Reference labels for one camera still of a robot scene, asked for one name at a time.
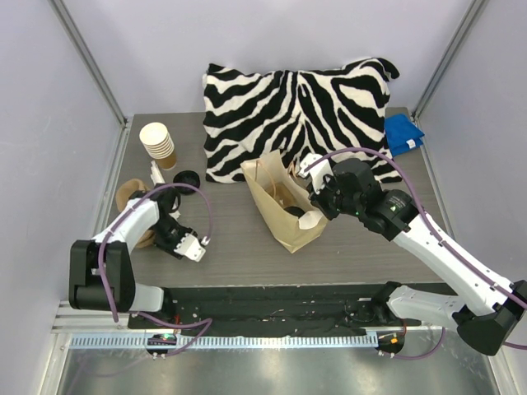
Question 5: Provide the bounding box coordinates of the left aluminium frame post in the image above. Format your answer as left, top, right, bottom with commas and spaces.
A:
49, 0, 128, 128

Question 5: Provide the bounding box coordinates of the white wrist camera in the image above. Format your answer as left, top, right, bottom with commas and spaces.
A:
174, 233, 210, 262
297, 153, 333, 194

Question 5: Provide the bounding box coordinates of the aluminium frame post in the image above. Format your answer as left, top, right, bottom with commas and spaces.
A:
49, 0, 128, 128
410, 0, 489, 121

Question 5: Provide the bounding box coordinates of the right aluminium frame post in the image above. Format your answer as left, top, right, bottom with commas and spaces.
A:
410, 0, 489, 121

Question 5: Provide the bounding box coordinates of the white slotted cable duct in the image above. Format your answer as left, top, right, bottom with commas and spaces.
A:
69, 332, 378, 350

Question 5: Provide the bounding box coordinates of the single brown cardboard cup carrier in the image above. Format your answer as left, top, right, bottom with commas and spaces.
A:
268, 183, 301, 209

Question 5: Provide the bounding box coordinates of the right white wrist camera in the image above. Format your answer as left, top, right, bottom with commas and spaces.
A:
297, 153, 333, 194

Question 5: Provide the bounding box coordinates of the blue cloth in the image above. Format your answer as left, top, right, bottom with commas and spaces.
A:
385, 114, 424, 156

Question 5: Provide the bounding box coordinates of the white wrapped straws bundle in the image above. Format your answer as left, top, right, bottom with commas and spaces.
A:
150, 160, 180, 220

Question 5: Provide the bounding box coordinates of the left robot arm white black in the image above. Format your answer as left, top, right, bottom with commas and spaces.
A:
68, 184, 197, 328

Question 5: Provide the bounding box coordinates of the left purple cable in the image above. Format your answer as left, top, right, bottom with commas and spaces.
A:
88, 183, 214, 361

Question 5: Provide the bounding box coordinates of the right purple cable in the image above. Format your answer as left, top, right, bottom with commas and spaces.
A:
306, 146, 527, 359

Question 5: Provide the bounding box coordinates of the black plastic cup lid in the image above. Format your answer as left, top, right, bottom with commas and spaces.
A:
173, 170, 201, 188
284, 206, 305, 218

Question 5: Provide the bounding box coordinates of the stack of brown paper cups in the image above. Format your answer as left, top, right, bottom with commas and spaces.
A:
139, 122, 177, 170

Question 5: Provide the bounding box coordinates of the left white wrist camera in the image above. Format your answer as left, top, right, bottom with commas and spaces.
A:
174, 233, 210, 262

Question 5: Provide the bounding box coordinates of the zebra print pillow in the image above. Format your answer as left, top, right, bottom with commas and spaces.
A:
203, 58, 401, 184

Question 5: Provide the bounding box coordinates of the purple cable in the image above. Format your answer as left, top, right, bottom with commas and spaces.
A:
88, 183, 214, 361
306, 146, 527, 359

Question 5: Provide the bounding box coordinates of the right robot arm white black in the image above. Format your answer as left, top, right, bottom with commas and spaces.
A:
299, 154, 526, 356

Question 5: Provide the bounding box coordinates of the brown paper bag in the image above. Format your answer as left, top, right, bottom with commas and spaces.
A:
241, 151, 328, 253

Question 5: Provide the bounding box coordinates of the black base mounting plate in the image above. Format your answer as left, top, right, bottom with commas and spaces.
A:
153, 285, 420, 337

